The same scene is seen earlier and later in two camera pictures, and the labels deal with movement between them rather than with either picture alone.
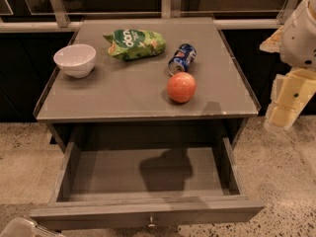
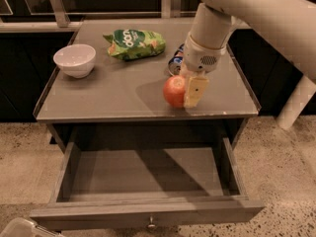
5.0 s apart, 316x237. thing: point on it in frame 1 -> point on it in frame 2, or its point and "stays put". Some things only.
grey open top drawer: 97,187 stays put
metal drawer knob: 151,225 stays put
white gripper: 300,39 -> 199,58
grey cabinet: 121,104 stays put
